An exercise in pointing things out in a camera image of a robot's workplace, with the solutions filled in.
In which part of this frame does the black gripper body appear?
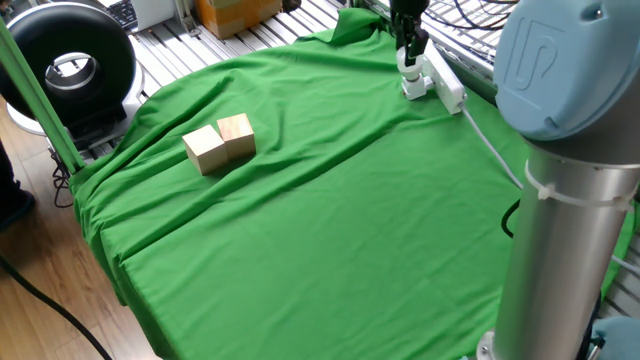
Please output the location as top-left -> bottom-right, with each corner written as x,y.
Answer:
388,0 -> 431,19

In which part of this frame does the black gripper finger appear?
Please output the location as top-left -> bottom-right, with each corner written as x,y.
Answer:
403,17 -> 431,69
390,13 -> 412,51

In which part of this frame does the white LED bulb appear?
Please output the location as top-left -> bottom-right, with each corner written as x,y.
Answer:
395,45 -> 426,84

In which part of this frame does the white plug-in bulb holder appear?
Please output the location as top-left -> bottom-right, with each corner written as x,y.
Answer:
401,74 -> 435,102

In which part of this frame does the white power strip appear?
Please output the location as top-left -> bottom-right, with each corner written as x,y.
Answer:
420,39 -> 468,116

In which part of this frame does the cardboard box yellow tape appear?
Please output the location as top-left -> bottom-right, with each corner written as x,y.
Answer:
194,0 -> 284,40

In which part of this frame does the reddish wooden cube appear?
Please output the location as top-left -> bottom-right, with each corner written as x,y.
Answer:
216,112 -> 257,160

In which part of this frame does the pale wooden cube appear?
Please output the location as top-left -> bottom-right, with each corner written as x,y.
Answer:
181,124 -> 230,176

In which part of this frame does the white box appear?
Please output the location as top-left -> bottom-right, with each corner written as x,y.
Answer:
130,0 -> 177,32

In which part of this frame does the green cloth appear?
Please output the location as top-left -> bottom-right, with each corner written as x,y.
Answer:
69,7 -> 639,360

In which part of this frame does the black keyboard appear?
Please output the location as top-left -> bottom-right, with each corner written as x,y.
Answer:
105,0 -> 139,32

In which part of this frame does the dark blue shoe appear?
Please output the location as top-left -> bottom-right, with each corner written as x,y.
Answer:
0,142 -> 37,234

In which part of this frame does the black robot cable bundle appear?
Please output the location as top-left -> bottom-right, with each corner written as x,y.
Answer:
422,0 -> 521,61

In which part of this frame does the black ring-shaped device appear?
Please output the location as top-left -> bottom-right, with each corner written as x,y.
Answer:
0,1 -> 147,151

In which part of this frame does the green frame post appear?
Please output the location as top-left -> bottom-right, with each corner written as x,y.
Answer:
0,17 -> 86,176

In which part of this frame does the thin black wire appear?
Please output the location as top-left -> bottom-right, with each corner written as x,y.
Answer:
51,149 -> 76,209

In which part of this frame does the thick black floor cable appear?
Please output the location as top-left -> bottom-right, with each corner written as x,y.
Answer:
0,253 -> 115,360

